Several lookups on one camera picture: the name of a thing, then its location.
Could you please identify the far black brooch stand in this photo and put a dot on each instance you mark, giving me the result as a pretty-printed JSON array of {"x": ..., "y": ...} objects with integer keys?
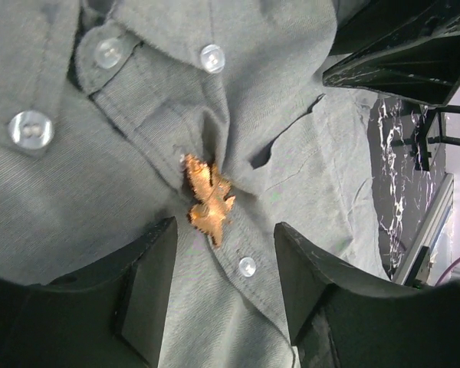
[{"x": 428, "y": 136}]

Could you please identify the grey button shirt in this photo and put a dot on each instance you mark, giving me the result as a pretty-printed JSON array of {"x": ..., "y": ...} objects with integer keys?
[{"x": 100, "y": 102}]

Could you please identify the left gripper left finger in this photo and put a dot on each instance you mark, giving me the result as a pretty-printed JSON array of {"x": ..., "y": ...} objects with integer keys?
[{"x": 110, "y": 313}]

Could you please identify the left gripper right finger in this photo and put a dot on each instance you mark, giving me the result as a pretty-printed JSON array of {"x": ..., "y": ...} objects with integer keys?
[{"x": 341, "y": 316}]

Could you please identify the orange flower brooch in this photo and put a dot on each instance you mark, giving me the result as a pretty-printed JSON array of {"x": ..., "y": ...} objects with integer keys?
[{"x": 210, "y": 189}]

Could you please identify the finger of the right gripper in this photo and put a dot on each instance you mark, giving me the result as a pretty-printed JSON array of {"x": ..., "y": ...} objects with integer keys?
[{"x": 404, "y": 49}]

